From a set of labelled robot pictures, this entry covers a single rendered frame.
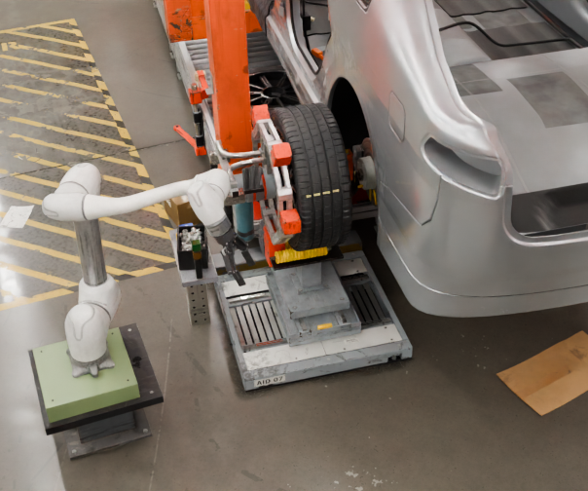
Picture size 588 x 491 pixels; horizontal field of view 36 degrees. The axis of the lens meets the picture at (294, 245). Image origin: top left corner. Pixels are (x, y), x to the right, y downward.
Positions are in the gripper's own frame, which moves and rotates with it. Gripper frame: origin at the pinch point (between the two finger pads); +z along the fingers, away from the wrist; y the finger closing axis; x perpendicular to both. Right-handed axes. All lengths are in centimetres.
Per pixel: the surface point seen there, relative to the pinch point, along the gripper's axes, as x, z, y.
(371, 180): 31, 17, -83
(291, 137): 15, -23, -63
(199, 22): -108, -41, -280
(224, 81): -19, -47, -99
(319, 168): 23, -8, -56
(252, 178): -4, -17, -49
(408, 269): 55, 27, -17
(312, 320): -22, 71, -66
